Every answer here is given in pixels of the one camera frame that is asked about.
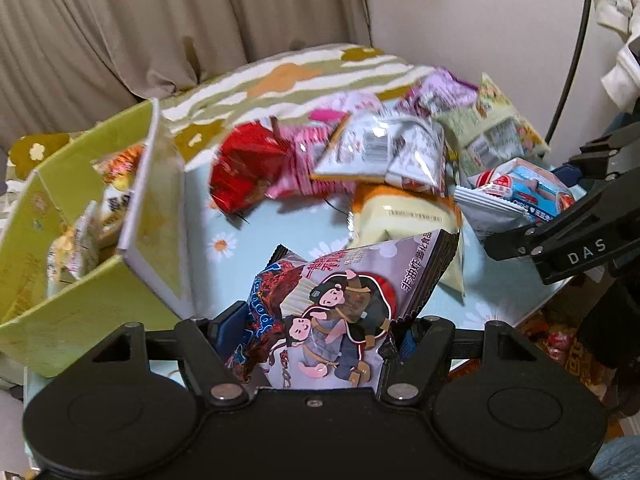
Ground red patterned bag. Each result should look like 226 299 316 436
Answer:
515 305 616 411

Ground beige curtain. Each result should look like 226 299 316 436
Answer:
0 0 373 126

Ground green snack packet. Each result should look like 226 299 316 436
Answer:
432 72 548 181

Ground blue white snack packet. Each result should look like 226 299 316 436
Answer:
452 157 588 246

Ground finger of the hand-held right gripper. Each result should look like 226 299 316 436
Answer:
483 175 640 262
554 124 640 187

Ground light blue daisy tablecloth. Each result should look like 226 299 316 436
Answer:
185 160 586 361

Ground clear white snack packet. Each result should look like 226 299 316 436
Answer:
310 112 448 196

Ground black cable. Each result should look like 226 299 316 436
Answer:
542 0 593 146

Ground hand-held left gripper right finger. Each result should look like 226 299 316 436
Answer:
377 316 543 403

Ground white clothing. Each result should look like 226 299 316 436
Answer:
585 0 640 111

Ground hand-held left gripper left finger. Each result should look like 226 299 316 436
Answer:
90 302 253 409

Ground purple cartoon snack packet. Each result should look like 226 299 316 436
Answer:
225 230 461 391

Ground pale pink snack packet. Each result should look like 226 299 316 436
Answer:
310 90 386 121

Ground person's leg in jeans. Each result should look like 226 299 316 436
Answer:
592 435 640 480

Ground orange snack packet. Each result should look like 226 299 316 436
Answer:
92 145 146 196

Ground red snack packet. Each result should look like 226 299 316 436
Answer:
207 120 291 216

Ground pink striped snack packet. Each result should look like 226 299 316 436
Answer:
265 110 361 198

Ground cream yellow snack packet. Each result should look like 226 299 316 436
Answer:
347 182 466 296

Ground green striped floral blanket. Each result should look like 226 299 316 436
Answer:
7 42 436 181

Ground snack packets inside box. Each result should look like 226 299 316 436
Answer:
47 200 108 286

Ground green cardboard box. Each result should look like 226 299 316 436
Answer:
0 97 196 378

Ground purple pink snack packet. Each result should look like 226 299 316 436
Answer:
395 67 478 116

